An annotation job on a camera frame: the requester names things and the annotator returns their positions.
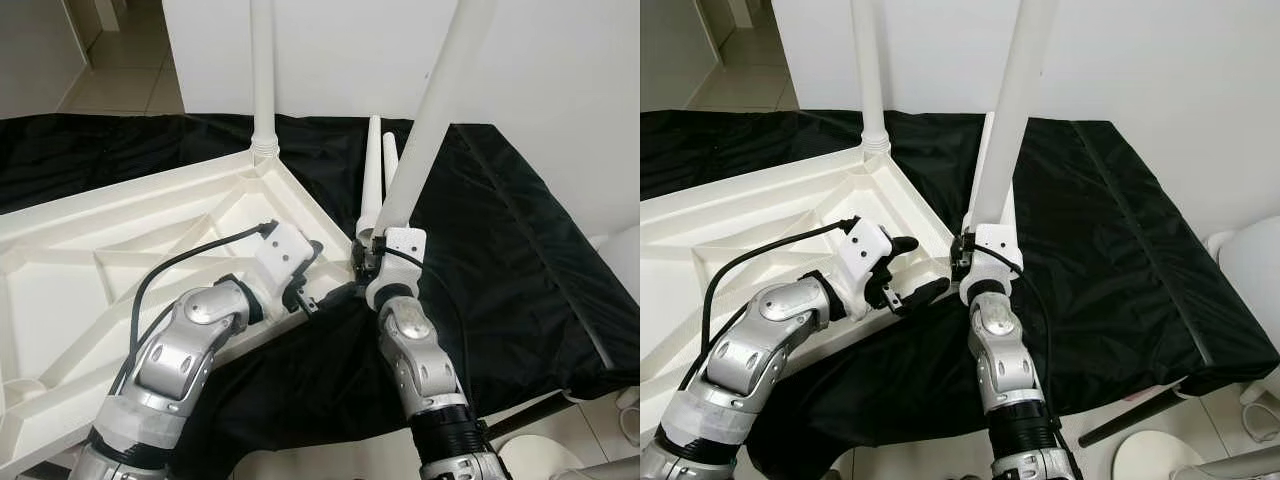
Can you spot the white plastic table leg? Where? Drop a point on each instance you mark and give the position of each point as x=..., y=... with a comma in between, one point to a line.
x=1011, y=205
x=390, y=155
x=1015, y=100
x=868, y=70
x=264, y=70
x=372, y=170
x=440, y=100
x=982, y=160

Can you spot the white plastic children table top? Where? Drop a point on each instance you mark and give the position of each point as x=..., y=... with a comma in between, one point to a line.
x=100, y=290
x=760, y=230

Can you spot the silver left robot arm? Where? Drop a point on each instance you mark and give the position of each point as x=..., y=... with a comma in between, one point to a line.
x=750, y=350
x=180, y=350

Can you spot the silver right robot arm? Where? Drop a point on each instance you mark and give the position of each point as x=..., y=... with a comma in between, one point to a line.
x=420, y=360
x=1005, y=350

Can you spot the black cloth table cover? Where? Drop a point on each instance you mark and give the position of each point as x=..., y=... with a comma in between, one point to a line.
x=1120, y=250
x=520, y=250

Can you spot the black metal table brace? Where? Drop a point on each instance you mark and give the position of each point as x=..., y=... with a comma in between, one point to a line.
x=1130, y=418
x=525, y=417

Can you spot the white rounded appliance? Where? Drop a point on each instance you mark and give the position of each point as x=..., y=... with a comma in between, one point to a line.
x=1250, y=270
x=620, y=260

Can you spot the white round stand base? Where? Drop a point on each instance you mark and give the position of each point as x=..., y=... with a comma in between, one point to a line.
x=540, y=460
x=1150, y=458

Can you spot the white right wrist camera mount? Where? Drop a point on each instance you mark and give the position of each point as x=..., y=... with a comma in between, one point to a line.
x=400, y=260
x=995, y=255

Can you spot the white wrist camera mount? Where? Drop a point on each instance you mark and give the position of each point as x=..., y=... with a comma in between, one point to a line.
x=400, y=260
x=283, y=255
x=865, y=255
x=995, y=255

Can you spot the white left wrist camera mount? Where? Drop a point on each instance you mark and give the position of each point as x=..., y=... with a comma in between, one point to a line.
x=283, y=255
x=865, y=255

